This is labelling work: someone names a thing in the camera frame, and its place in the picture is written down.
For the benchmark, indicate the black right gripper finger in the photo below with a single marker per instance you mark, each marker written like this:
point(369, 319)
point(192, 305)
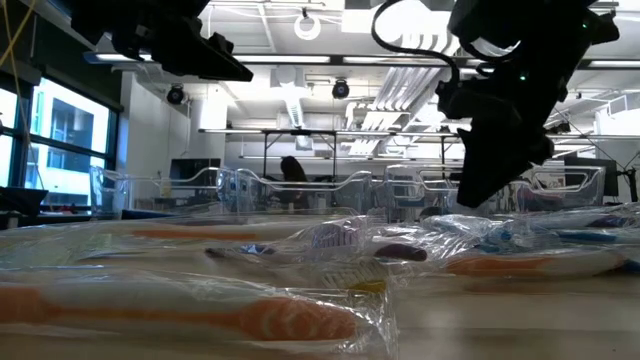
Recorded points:
point(480, 175)
point(525, 155)

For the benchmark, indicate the purple white wrapped toothbrush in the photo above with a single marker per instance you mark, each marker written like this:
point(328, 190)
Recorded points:
point(400, 252)
point(335, 236)
point(240, 250)

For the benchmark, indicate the black monitor stand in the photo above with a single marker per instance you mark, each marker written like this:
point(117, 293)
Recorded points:
point(631, 182)

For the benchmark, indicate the long ceiling light strip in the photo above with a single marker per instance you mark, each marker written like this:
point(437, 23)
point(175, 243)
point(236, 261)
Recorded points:
point(390, 60)
point(615, 64)
point(285, 58)

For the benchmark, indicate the orange white wrapped toothbrush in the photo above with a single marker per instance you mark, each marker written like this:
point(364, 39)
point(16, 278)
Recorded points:
point(195, 235)
point(500, 265)
point(295, 320)

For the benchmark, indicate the person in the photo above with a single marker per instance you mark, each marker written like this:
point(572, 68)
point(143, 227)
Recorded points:
point(292, 172)

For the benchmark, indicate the green white wrapped toothbrush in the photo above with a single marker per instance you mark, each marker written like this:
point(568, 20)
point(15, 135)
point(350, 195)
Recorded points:
point(50, 247)

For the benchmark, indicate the black monitor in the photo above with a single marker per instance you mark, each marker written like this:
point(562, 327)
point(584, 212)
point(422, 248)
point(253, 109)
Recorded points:
point(611, 175)
point(195, 169)

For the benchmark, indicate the window with dark frame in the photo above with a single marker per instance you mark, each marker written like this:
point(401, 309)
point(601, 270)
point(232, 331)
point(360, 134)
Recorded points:
point(65, 130)

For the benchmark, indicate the black ceiling spotlight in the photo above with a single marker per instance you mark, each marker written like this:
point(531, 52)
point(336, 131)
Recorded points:
point(340, 89)
point(175, 95)

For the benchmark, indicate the clear plastic bin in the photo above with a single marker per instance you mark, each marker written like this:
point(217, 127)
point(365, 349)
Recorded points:
point(150, 192)
point(420, 185)
point(310, 190)
point(565, 190)

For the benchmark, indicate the yellow white wrapped toothbrush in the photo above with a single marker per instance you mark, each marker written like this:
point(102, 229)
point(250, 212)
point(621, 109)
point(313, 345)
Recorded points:
point(355, 277)

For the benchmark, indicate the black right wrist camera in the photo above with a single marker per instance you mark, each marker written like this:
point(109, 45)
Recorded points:
point(450, 100)

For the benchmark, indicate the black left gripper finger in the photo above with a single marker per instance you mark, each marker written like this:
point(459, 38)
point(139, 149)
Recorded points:
point(220, 67)

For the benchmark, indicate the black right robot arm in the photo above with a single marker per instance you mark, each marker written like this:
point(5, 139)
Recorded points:
point(550, 30)

